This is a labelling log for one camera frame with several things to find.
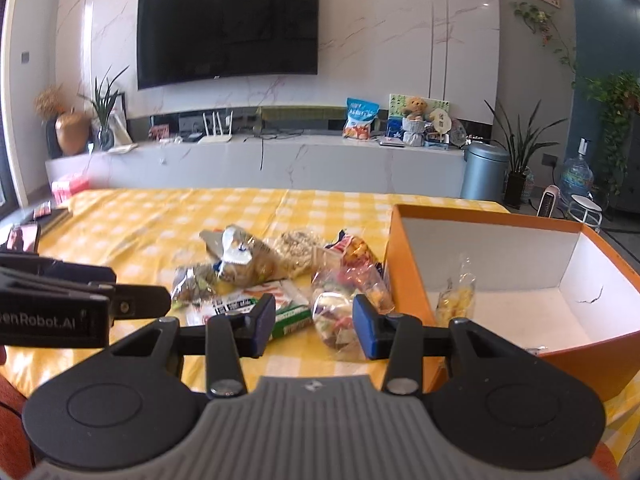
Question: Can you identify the pink space heater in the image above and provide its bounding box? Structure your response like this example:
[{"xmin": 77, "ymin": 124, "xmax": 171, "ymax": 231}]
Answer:
[{"xmin": 539, "ymin": 185, "xmax": 561, "ymax": 218}]

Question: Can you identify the pink box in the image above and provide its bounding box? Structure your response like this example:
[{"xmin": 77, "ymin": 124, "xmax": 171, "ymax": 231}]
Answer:
[{"xmin": 51, "ymin": 172, "xmax": 91, "ymax": 206}]

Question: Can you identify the dried flower bunch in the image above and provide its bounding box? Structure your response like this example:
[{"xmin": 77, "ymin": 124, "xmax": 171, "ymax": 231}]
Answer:
[{"xmin": 34, "ymin": 85, "xmax": 66, "ymax": 121}]

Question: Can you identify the green and white painting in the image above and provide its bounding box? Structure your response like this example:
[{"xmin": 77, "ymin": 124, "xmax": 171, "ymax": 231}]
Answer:
[{"xmin": 389, "ymin": 93, "xmax": 450, "ymax": 126}]

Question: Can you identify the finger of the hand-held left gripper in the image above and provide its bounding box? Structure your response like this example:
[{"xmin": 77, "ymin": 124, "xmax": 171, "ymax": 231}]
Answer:
[{"xmin": 107, "ymin": 284, "xmax": 172, "ymax": 322}]

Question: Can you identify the white round stand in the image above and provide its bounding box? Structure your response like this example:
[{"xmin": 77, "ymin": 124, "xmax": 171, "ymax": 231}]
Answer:
[{"xmin": 569, "ymin": 194, "xmax": 603, "ymax": 233}]

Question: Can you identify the blue snack bag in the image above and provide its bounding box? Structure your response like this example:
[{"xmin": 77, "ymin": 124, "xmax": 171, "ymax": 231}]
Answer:
[{"xmin": 343, "ymin": 97, "xmax": 380, "ymax": 140}]

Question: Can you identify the brown round vase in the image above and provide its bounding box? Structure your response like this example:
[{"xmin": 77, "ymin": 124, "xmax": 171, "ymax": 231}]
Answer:
[{"xmin": 55, "ymin": 110, "xmax": 92, "ymax": 157}]

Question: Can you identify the white router with antennas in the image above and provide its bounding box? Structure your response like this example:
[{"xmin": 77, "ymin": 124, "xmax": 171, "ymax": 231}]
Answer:
[{"xmin": 197, "ymin": 110, "xmax": 236, "ymax": 145}]

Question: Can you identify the grey metal trash can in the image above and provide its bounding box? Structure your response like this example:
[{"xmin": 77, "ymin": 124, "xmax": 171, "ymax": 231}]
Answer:
[{"xmin": 460, "ymin": 141, "xmax": 510, "ymax": 202}]

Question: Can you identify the green plant in glass vase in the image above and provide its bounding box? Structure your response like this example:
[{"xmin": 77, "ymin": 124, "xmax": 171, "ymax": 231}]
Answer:
[{"xmin": 80, "ymin": 65, "xmax": 131, "ymax": 151}]

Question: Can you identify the white and green snack packet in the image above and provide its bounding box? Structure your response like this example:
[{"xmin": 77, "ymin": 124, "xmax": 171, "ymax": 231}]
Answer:
[{"xmin": 184, "ymin": 280, "xmax": 312, "ymax": 342}]

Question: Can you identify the water jug with pump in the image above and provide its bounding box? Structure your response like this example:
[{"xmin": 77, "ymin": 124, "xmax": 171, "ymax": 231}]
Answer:
[{"xmin": 559, "ymin": 137, "xmax": 596, "ymax": 206}]

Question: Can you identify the clear bag of yellow biscuits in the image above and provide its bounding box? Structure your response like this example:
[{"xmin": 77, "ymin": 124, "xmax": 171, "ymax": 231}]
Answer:
[{"xmin": 435, "ymin": 256, "xmax": 477, "ymax": 325}]

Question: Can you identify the clear bag of peanuts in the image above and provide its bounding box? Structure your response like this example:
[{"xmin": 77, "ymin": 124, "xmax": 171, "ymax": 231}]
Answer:
[{"xmin": 272, "ymin": 229, "xmax": 327, "ymax": 279}]

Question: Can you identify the black notebook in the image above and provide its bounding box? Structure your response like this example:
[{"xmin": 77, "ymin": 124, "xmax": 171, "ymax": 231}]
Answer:
[{"xmin": 35, "ymin": 207, "xmax": 73, "ymax": 238}]

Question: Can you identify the bushy green plant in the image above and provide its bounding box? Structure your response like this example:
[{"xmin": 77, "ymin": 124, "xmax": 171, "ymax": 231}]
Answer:
[{"xmin": 585, "ymin": 72, "xmax": 640, "ymax": 196}]

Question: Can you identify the black wall television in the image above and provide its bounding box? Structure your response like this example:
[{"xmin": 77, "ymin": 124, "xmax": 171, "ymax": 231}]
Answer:
[{"xmin": 136, "ymin": 0, "xmax": 321, "ymax": 91}]

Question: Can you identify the yellow checked tablecloth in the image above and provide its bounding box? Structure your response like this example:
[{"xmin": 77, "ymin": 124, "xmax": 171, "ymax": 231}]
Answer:
[{"xmin": 0, "ymin": 187, "xmax": 640, "ymax": 461}]

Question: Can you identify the orange cardboard box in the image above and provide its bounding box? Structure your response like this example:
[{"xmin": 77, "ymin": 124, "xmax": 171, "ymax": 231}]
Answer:
[{"xmin": 385, "ymin": 204, "xmax": 640, "ymax": 403}]

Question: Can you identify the dark mixed nut packet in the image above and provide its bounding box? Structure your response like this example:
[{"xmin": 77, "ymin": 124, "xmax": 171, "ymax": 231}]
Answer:
[{"xmin": 171, "ymin": 263, "xmax": 219, "ymax": 309}]

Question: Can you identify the long leaf potted plant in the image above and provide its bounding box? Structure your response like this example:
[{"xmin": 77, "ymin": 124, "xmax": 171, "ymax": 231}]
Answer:
[{"xmin": 485, "ymin": 100, "xmax": 553, "ymax": 207}]

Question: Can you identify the smartphone on stand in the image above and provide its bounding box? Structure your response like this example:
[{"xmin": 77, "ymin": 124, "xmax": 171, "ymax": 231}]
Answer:
[{"xmin": 5, "ymin": 223, "xmax": 40, "ymax": 253}]

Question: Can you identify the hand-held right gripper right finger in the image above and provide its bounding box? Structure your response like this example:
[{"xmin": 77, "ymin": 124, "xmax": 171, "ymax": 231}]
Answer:
[{"xmin": 352, "ymin": 294, "xmax": 531, "ymax": 396}]

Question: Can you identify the white marble television console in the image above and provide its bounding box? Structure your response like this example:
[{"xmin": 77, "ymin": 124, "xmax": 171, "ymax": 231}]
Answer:
[{"xmin": 45, "ymin": 132, "xmax": 468, "ymax": 198}]

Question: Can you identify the silver snack bag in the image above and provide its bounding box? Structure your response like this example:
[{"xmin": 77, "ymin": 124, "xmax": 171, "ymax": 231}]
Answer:
[{"xmin": 200, "ymin": 225, "xmax": 291, "ymax": 288}]

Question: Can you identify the red snack packet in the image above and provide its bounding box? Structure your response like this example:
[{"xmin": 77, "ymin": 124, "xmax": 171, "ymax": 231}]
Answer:
[{"xmin": 324, "ymin": 230, "xmax": 382, "ymax": 272}]

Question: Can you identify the hanging vine plant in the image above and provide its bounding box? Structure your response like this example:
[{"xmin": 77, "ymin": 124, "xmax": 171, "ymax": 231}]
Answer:
[{"xmin": 510, "ymin": 1, "xmax": 578, "ymax": 71}]

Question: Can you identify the clear bag of colourful candies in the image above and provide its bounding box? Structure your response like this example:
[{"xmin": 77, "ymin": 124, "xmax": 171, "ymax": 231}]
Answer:
[{"xmin": 310, "ymin": 264, "xmax": 396, "ymax": 362}]

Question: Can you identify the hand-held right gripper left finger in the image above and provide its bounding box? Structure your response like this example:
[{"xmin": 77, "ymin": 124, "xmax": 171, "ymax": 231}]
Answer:
[{"xmin": 107, "ymin": 294, "xmax": 277, "ymax": 398}]

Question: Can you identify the black hanging cable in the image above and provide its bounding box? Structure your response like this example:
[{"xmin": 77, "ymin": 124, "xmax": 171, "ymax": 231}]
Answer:
[{"xmin": 242, "ymin": 131, "xmax": 306, "ymax": 171}]

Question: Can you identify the black framed picture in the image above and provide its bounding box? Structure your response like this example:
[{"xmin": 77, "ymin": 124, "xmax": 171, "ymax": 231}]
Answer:
[{"xmin": 111, "ymin": 92, "xmax": 133, "ymax": 146}]

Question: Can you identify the teddy bear bouquet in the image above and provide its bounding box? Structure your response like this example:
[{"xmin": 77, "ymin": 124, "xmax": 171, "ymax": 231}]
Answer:
[{"xmin": 400, "ymin": 97, "xmax": 431, "ymax": 147}]

